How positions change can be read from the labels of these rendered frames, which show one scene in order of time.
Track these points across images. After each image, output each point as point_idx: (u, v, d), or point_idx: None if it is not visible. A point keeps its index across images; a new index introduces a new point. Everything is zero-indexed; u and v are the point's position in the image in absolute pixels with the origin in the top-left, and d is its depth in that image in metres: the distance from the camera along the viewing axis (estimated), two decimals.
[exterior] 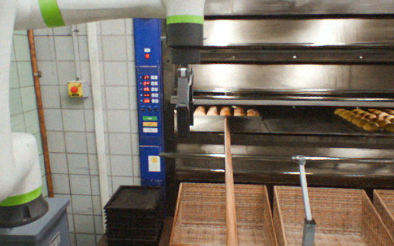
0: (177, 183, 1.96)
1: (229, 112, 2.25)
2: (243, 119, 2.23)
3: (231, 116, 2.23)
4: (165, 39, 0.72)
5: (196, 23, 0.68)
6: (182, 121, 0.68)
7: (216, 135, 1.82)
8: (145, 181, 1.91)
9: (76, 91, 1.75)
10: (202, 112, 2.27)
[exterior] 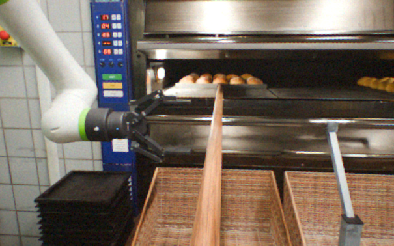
0: (152, 169, 1.45)
1: (224, 80, 1.74)
2: (242, 88, 1.72)
3: (226, 84, 1.73)
4: None
5: (88, 140, 0.77)
6: (174, 155, 0.79)
7: (204, 101, 1.31)
8: (109, 166, 1.40)
9: (7, 36, 1.24)
10: (189, 80, 1.76)
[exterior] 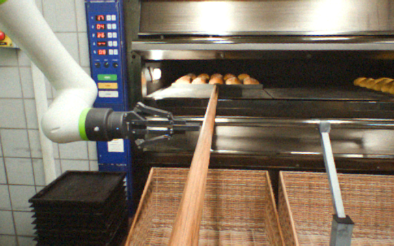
0: (148, 169, 1.45)
1: (220, 80, 1.75)
2: (238, 88, 1.73)
3: (223, 84, 1.73)
4: None
5: (88, 140, 0.77)
6: (183, 133, 0.78)
7: (200, 101, 1.32)
8: (104, 166, 1.40)
9: (2, 37, 1.24)
10: (186, 81, 1.76)
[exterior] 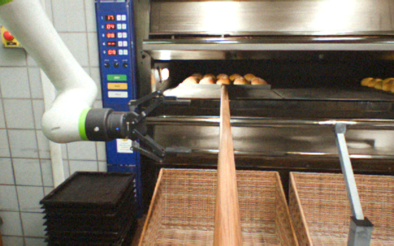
0: (157, 170, 1.45)
1: (228, 81, 1.74)
2: (246, 88, 1.72)
3: (230, 84, 1.72)
4: None
5: (88, 140, 0.77)
6: (175, 155, 0.79)
7: (210, 101, 1.31)
8: (113, 167, 1.40)
9: (11, 37, 1.23)
10: (193, 81, 1.76)
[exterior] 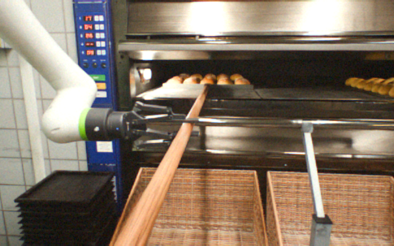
0: (137, 169, 1.46)
1: (211, 81, 1.75)
2: (229, 88, 1.73)
3: (213, 84, 1.73)
4: None
5: (88, 140, 0.77)
6: None
7: (187, 101, 1.32)
8: (94, 166, 1.41)
9: None
10: (177, 81, 1.77)
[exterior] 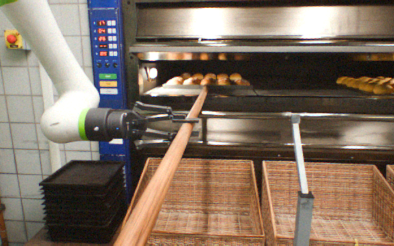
0: (144, 159, 1.60)
1: (211, 81, 1.76)
2: (229, 89, 1.74)
3: (213, 85, 1.74)
4: None
5: (88, 140, 0.77)
6: None
7: (191, 97, 1.47)
8: (105, 157, 1.55)
9: (14, 40, 1.39)
10: (177, 81, 1.78)
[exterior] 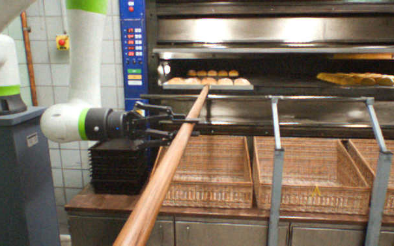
0: None
1: (211, 81, 1.76)
2: (229, 89, 1.74)
3: (213, 85, 1.74)
4: None
5: (88, 139, 0.77)
6: None
7: None
8: None
9: (64, 43, 1.82)
10: (177, 81, 1.77)
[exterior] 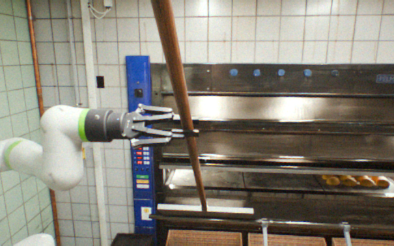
0: (166, 228, 2.28)
1: None
2: (228, 212, 1.63)
3: (211, 207, 1.65)
4: None
5: (84, 132, 0.75)
6: (182, 138, 0.76)
7: None
8: (139, 228, 2.23)
9: None
10: None
